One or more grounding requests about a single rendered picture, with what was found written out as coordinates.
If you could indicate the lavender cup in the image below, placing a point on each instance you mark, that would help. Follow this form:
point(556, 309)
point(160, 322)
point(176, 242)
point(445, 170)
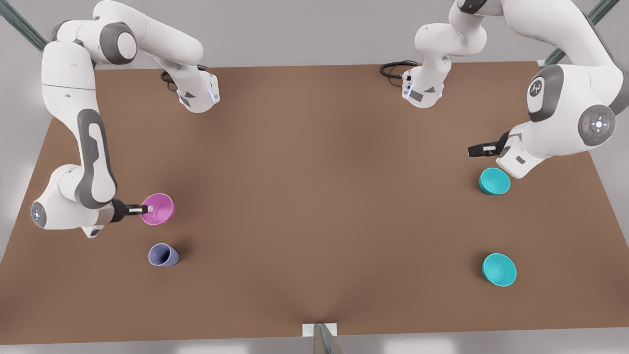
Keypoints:
point(163, 255)

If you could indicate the silver frame post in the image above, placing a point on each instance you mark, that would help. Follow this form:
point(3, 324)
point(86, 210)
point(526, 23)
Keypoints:
point(324, 339)
point(575, 32)
point(22, 24)

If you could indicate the wide teal bowl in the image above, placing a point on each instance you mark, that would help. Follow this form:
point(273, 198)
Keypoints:
point(499, 270)

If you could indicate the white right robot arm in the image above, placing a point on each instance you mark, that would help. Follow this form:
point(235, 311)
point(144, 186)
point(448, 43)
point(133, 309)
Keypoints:
point(69, 88)

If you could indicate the pink bowl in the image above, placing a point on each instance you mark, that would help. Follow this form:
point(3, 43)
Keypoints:
point(159, 209)

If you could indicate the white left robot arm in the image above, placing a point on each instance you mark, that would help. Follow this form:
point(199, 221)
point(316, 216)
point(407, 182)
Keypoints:
point(570, 93)

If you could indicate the small teal bowl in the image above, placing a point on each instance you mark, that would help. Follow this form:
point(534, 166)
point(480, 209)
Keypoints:
point(494, 181)

